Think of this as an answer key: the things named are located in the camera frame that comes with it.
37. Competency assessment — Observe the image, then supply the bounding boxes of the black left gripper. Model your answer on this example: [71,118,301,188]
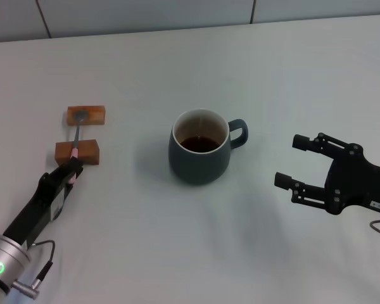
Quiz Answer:
[2,158,85,250]

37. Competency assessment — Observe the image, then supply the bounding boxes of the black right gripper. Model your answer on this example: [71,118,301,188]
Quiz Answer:
[273,132,380,216]

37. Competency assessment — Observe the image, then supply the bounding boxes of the pink handled metal spoon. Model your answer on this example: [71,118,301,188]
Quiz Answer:
[68,110,89,185]

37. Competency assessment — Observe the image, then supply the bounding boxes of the grey ceramic mug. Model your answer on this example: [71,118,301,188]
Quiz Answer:
[168,108,250,186]

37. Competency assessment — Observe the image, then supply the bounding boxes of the dark brown wooden block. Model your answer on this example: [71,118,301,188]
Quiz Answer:
[55,139,101,166]

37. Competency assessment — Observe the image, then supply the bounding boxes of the light orange wooden block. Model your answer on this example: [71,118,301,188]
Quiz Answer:
[67,106,108,127]

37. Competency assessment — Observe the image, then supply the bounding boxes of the dark coffee liquid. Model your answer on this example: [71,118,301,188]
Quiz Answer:
[179,135,221,153]

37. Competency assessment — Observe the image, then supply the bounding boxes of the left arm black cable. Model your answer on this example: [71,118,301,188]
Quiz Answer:
[11,239,57,301]

